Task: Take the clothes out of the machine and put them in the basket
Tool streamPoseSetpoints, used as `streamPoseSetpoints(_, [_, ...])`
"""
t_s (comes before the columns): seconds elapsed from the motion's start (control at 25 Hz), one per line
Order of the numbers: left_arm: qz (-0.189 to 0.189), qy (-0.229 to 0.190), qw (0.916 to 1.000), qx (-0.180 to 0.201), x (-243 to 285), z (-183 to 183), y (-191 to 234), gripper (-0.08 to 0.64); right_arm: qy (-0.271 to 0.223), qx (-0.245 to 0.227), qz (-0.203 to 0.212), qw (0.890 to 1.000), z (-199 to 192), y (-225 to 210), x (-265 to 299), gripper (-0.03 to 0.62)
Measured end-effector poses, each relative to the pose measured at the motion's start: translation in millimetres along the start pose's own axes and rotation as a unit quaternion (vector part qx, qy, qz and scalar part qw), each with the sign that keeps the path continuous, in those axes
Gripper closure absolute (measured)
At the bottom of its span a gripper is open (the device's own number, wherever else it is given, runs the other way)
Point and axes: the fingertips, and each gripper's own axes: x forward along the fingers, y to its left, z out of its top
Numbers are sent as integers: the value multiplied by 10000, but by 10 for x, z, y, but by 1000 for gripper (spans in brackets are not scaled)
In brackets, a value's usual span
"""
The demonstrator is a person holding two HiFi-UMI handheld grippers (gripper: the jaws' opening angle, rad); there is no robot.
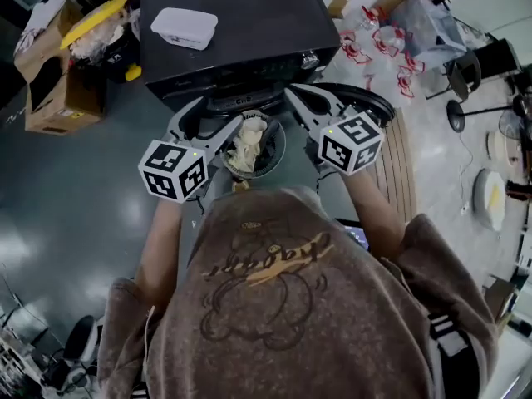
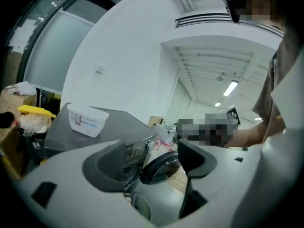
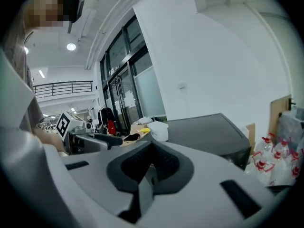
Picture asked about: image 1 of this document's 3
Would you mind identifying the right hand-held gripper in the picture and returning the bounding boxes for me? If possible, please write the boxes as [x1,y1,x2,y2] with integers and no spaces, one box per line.
[284,83,386,177]

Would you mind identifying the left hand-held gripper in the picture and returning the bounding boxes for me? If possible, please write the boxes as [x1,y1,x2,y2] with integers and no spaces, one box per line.
[138,97,244,204]

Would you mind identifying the green plastic laundry basket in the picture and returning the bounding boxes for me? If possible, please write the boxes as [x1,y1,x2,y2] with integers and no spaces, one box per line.
[219,109,288,182]

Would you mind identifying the cream clothes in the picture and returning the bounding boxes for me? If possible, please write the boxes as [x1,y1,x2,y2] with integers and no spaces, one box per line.
[226,114,269,173]

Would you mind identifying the black washing machine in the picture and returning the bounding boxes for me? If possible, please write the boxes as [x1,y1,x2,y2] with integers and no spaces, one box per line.
[139,0,342,114]

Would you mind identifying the person's right forearm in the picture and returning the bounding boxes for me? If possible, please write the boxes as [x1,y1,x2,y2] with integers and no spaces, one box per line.
[340,168,406,261]

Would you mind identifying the person's left forearm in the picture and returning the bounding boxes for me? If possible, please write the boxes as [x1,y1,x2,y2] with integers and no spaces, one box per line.
[136,197,184,303]

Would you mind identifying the round black washer door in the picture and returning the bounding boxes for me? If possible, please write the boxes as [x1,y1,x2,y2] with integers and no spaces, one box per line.
[290,81,396,128]

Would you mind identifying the beige grooved wooden board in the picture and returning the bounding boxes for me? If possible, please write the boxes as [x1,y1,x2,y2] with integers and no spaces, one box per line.
[367,106,419,224]

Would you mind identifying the pile of red-lidded clear containers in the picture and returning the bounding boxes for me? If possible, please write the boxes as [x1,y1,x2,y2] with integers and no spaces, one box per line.
[339,5,426,99]

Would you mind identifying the white lidded plastic box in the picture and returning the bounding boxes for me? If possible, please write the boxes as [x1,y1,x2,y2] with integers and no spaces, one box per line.
[150,7,219,52]

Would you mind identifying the open cardboard box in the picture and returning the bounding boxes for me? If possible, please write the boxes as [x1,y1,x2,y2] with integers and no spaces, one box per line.
[14,0,107,135]

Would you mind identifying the lit laptop screen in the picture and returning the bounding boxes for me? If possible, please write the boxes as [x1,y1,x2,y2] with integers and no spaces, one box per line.
[336,218,371,253]

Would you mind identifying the translucent plastic bag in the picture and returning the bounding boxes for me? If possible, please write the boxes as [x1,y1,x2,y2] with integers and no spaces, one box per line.
[390,0,469,72]

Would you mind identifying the black yellow-lidded trash bin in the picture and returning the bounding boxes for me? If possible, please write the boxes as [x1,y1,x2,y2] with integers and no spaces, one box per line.
[60,0,142,83]

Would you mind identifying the black round-back chair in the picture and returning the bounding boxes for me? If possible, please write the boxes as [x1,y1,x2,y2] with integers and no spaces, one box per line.
[426,50,483,101]

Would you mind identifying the beige round disc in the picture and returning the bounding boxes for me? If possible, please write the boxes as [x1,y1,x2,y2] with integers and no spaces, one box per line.
[486,130,523,168]

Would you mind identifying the person's brown printed t-shirt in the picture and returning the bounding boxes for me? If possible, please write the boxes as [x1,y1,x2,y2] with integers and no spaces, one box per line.
[97,185,500,399]

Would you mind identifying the white round basin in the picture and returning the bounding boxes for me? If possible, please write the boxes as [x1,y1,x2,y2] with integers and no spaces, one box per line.
[473,167,507,231]

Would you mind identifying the white round floor device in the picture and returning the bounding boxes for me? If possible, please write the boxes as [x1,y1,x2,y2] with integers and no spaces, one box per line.
[62,314,100,363]

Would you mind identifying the black white-striped garment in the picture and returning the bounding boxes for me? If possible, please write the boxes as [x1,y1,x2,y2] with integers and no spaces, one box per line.
[427,312,475,390]

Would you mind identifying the black pedestal fan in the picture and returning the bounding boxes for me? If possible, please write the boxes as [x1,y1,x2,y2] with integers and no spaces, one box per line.
[446,93,532,140]

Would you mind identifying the white floor cable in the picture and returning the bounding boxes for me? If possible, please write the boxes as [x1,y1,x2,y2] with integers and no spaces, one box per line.
[459,133,475,215]

